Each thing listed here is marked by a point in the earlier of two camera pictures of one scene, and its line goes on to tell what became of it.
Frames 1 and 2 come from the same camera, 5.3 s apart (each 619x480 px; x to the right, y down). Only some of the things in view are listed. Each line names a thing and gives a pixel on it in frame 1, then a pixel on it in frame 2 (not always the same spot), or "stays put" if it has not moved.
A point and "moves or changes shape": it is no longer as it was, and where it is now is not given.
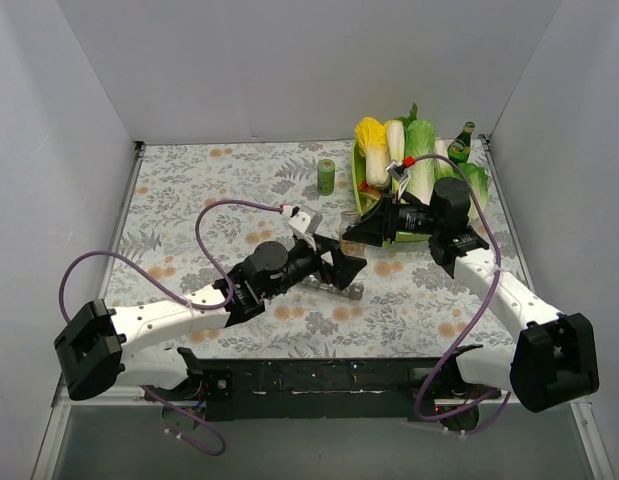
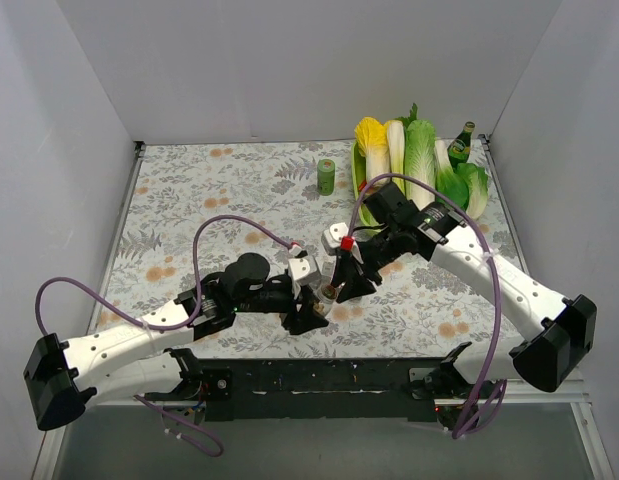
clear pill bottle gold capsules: x=349 y=219 moves or changes shape
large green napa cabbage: x=420 y=140 stays put
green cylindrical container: x=326 y=169 stays put
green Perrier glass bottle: x=459 y=148 stays put
